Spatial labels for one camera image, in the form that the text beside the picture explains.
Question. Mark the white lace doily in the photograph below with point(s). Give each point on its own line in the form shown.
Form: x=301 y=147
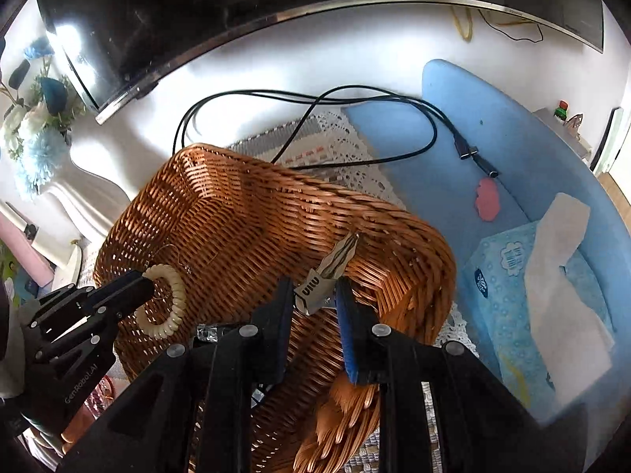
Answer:
x=340 y=150

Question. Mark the blue and white flower bouquet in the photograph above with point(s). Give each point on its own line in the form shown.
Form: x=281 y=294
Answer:
x=34 y=138

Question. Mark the blue tray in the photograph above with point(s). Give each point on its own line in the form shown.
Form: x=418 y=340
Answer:
x=498 y=128

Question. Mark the pink cloud-shaped piece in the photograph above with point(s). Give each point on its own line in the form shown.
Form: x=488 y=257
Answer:
x=487 y=199

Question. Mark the small red and green figurine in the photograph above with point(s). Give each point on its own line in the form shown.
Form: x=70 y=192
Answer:
x=562 y=111

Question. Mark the pink box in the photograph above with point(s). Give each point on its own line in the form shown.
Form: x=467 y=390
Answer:
x=24 y=251

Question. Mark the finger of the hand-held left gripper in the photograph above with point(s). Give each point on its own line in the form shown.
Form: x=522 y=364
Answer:
x=125 y=282
x=111 y=311

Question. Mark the white vase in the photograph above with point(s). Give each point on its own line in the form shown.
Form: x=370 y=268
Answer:
x=88 y=192

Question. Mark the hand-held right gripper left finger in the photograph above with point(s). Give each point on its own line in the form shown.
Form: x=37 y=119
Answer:
x=282 y=327

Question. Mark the brown wicker basket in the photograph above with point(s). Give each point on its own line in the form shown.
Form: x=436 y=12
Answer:
x=246 y=226

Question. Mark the silver hair clip with tag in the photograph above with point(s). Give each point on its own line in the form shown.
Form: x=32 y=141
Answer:
x=328 y=268

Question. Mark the white tissue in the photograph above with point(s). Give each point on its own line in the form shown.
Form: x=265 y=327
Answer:
x=562 y=286

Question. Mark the blue patterned tissue pack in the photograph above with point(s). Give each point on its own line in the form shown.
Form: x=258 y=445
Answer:
x=503 y=286

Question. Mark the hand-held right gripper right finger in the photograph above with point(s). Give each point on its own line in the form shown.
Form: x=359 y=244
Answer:
x=346 y=340

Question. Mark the person's left hand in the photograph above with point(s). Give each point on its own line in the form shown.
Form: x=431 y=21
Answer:
x=70 y=437

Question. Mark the black curved monitor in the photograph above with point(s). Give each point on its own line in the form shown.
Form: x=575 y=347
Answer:
x=197 y=24

